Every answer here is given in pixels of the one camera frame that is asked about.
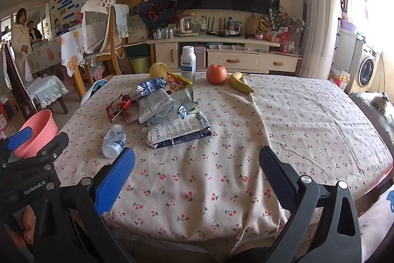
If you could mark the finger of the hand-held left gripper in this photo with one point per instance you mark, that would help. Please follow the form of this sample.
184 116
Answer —
20 135
55 142

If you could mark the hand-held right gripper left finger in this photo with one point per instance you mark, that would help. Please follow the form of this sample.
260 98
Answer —
115 179

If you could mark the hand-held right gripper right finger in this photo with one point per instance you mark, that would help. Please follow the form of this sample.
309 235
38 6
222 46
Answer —
277 179

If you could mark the pink plastic basin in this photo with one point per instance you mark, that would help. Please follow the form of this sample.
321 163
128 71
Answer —
34 133

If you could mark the red white candy wrapper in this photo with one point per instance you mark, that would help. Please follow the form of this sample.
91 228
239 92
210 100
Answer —
118 107

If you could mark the yellow red snack packet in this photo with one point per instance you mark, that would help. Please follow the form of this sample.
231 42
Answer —
178 81

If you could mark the person's left hand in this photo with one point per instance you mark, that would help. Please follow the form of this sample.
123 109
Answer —
29 220

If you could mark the small clear plastic bottle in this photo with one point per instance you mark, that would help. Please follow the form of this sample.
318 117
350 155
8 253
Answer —
114 139

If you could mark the dark wooden chair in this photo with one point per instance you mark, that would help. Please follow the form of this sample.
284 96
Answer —
14 81

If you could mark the lace chair cushion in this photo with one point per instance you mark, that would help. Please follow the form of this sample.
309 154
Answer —
46 87

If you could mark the cherry print tablecloth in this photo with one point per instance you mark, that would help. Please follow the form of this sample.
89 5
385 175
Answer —
215 189

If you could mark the blue white bag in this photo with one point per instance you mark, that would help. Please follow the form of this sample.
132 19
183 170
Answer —
92 90

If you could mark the pink wrapper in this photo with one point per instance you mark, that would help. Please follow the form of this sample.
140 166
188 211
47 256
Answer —
130 116

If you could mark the white blue milk pouch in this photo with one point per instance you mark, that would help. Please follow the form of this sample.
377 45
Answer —
178 133

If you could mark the white printed plastic packet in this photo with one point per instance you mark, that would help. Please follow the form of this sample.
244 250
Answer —
154 104

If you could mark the orange print tablecloth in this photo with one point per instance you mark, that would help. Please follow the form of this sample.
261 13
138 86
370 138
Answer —
61 50

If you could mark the silver foil pouch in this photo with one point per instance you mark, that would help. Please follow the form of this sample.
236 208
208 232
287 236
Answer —
181 112

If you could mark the silver blue foil packet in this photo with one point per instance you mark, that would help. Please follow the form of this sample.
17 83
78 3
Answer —
150 86

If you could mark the yellow banana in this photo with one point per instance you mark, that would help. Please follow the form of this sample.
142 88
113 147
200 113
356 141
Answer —
240 82

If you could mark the white green packet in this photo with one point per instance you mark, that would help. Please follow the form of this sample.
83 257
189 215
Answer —
184 98

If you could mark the light wooden chair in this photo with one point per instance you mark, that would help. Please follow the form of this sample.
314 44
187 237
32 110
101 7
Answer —
115 53

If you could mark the grey sofa cover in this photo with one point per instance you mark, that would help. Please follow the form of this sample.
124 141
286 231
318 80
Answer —
369 118

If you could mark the green waste bin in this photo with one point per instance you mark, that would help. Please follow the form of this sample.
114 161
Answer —
140 64

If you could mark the yellow pear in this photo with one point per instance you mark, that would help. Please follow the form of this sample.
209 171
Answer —
158 69

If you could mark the red white gift bag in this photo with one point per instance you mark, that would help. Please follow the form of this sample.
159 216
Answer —
340 78

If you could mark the red apple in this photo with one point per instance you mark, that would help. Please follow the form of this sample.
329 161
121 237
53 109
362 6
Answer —
216 74

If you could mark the brown furry object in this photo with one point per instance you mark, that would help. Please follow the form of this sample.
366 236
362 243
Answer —
380 102

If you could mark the cream television cabinet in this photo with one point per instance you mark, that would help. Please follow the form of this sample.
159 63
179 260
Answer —
231 58

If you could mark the white milk bottle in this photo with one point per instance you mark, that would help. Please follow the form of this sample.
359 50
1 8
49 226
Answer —
187 62

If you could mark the light blue towel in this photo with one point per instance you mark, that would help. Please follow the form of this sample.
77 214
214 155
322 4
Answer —
121 21

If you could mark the white printed bag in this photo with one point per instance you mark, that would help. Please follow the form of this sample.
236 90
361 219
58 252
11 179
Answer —
137 28

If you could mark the red printed bag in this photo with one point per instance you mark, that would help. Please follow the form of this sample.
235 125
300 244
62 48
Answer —
284 38

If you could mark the bag of oranges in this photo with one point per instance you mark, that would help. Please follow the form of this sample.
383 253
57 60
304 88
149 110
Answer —
272 37

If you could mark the pale pink storage box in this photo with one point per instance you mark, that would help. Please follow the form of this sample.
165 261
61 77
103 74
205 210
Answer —
200 56

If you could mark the washing machine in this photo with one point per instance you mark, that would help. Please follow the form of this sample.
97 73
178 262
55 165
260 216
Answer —
366 64

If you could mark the white scalloped cover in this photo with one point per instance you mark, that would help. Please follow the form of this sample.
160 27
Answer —
98 1

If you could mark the pack of small silver bottles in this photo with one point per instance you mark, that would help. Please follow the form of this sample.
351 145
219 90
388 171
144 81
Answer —
161 33

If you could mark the black flat box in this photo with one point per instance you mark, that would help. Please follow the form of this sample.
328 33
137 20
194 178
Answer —
227 33

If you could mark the artificial flowers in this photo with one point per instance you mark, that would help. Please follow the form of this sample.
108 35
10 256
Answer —
283 21

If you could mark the dark blue flower bouquet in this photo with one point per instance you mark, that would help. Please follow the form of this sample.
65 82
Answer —
154 8

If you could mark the black router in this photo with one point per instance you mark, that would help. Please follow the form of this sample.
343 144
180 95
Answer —
215 24

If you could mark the white electric kettle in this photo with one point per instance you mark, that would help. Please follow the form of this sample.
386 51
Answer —
184 25

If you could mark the purple basin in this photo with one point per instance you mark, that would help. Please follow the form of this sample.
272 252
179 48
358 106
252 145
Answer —
349 26

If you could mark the lace covered air conditioner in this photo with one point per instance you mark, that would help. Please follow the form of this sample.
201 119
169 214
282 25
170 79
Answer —
318 13

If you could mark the green label plastic bottle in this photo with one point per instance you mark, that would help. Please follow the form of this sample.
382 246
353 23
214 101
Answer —
203 24

